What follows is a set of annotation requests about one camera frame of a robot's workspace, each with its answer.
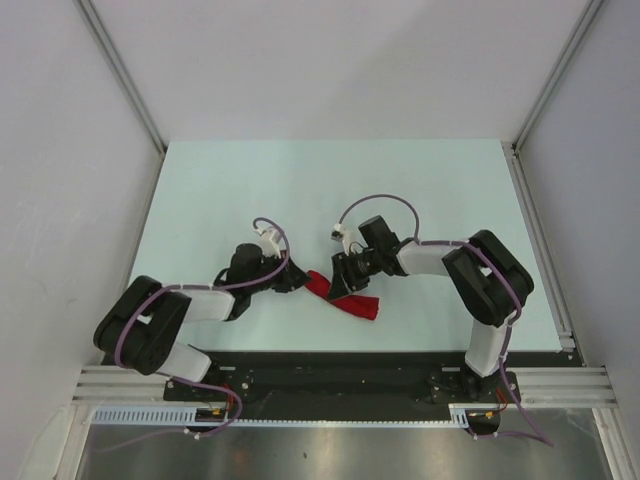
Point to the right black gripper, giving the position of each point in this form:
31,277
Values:
345,279

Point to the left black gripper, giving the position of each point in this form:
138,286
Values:
292,277

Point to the red cloth napkin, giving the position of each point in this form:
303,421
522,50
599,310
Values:
360,306

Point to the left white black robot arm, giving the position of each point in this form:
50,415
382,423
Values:
140,332

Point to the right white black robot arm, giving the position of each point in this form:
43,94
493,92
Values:
492,284

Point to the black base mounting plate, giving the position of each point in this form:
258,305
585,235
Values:
356,387

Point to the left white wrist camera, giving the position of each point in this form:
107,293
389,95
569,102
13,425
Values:
268,240

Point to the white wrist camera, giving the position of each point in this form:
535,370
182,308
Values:
344,236
268,240

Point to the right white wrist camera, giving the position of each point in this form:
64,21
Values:
344,236

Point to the front aluminium rail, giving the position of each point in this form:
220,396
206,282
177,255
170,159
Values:
560,387

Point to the aluminium rail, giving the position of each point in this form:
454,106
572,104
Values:
560,387
548,273

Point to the right side aluminium rail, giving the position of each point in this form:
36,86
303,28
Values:
548,273

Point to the left aluminium frame post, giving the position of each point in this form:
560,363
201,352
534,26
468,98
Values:
108,49

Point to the aluminium frame post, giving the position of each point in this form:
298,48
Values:
568,53
108,49

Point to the right aluminium frame post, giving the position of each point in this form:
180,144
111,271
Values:
568,53

